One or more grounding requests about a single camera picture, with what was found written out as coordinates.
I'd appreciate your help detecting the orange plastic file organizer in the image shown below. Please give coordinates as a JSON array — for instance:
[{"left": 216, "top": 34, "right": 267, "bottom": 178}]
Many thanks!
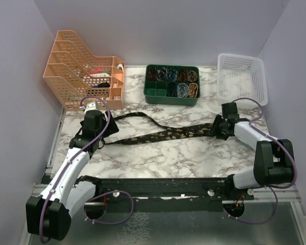
[{"left": 43, "top": 30, "right": 125, "bottom": 111}]

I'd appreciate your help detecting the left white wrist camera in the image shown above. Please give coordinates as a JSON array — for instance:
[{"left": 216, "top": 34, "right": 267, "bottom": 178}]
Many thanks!
[{"left": 80, "top": 101, "right": 99, "bottom": 113}]

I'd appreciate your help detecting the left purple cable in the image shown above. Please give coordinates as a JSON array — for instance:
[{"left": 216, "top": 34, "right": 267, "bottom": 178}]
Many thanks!
[{"left": 39, "top": 95, "right": 111, "bottom": 243}]

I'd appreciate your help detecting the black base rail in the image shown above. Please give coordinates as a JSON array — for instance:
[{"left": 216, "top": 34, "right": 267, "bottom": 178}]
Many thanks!
[{"left": 76, "top": 176, "right": 256, "bottom": 213}]

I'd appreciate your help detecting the green compartment tray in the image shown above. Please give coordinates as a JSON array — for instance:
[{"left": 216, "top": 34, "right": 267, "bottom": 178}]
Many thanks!
[{"left": 143, "top": 64, "right": 200, "bottom": 106}]

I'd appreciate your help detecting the purple cable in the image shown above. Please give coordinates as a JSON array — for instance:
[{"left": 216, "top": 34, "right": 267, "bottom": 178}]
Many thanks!
[
  {"left": 232, "top": 97, "right": 296, "bottom": 189},
  {"left": 39, "top": 95, "right": 111, "bottom": 243}
]

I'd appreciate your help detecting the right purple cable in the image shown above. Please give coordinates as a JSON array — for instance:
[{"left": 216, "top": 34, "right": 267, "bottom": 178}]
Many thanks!
[{"left": 232, "top": 97, "right": 296, "bottom": 189}]

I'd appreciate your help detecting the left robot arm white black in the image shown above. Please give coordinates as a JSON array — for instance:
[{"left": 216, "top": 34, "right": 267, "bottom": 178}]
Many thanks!
[{"left": 25, "top": 109, "right": 119, "bottom": 243}]

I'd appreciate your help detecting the black floral necktie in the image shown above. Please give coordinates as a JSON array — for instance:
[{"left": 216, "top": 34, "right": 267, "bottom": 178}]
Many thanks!
[{"left": 101, "top": 112, "right": 214, "bottom": 145}]

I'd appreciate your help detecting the small white red box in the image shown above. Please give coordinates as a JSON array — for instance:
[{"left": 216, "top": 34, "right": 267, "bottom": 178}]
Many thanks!
[{"left": 235, "top": 138, "right": 256, "bottom": 151}]

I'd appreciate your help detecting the white plastic basket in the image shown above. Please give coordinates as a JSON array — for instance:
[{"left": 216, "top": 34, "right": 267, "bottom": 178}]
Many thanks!
[{"left": 217, "top": 53, "right": 268, "bottom": 106}]

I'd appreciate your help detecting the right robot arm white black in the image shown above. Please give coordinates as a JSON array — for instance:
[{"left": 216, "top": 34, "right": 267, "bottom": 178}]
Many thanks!
[{"left": 211, "top": 102, "right": 297, "bottom": 200}]

